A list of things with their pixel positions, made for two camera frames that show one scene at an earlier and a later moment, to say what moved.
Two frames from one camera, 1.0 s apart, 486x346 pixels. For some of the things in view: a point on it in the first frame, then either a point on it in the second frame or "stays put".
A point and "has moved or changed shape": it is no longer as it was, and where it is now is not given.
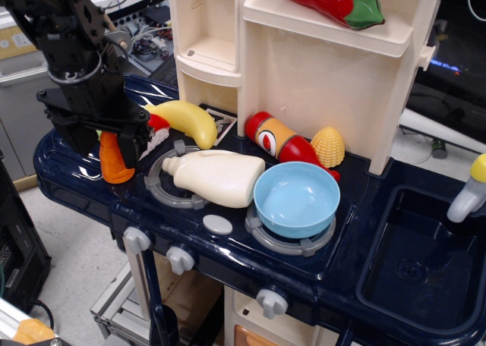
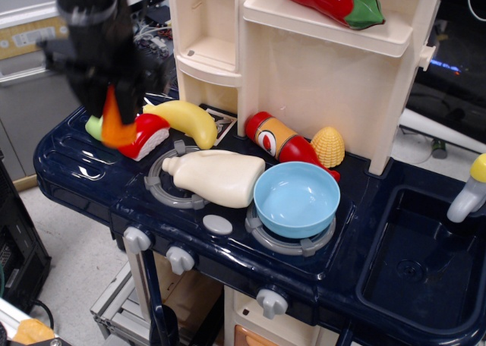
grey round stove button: (217, 224) stays put
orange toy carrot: (113, 164) has moved or changed shape
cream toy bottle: (217, 177) stays put
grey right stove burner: (307, 248) stays put
